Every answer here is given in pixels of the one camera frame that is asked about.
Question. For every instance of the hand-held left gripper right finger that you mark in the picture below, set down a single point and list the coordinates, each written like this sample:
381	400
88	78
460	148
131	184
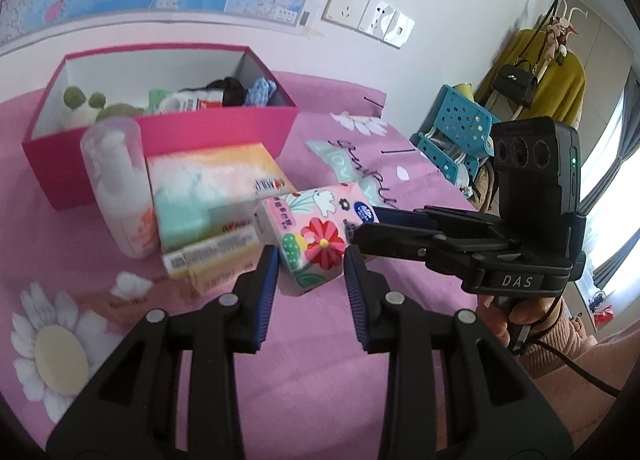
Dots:
356	300

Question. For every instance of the person's right hand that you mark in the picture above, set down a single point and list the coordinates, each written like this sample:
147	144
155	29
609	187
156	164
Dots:
500	322

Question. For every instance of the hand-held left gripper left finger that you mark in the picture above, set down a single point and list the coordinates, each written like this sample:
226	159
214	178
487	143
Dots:
265	300

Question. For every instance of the white pump bottle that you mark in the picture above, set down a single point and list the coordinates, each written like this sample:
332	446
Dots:
120	200

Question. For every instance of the pink flower printed bed sheet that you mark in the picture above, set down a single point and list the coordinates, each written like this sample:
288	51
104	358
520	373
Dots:
310	370

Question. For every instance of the green white plush toy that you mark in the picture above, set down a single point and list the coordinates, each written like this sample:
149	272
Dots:
85	112

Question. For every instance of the pink cardboard box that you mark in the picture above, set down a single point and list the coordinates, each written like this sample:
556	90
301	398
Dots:
210	135

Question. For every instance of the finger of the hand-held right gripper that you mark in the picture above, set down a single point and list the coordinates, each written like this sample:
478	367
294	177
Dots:
395	216
395	242

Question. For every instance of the mint green cloth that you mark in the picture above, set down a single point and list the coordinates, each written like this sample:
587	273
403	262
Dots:
157	99

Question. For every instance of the pastel orange tissue pack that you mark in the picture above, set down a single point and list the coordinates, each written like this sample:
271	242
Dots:
200	190

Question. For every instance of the white coat rack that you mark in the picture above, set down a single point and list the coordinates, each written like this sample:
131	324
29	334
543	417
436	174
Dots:
560	7

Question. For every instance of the yellow cardboard box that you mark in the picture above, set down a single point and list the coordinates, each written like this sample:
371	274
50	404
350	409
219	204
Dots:
215	250

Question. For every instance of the black handbag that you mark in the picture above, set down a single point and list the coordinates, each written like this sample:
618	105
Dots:
515	82

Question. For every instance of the blue gingham scrunchie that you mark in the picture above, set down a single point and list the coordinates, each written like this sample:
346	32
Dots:
260	92

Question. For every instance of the pink floral tissue pack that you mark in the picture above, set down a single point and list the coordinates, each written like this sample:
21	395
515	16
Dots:
310	230

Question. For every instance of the person's right forearm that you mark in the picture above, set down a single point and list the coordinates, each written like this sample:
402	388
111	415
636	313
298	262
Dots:
575	400

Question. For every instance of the yellow coat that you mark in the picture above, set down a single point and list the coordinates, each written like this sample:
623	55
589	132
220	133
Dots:
555	80

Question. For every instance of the blue perforated storage rack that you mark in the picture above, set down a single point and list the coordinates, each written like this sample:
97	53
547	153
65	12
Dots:
460	115

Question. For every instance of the white wall outlet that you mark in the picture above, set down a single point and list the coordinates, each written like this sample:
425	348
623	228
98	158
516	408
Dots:
401	30
345	5
377	17

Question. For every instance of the black cloth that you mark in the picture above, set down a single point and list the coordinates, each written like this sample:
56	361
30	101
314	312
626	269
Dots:
232	90

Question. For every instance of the grey curtain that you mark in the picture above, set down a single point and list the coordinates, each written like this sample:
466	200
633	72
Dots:
612	250

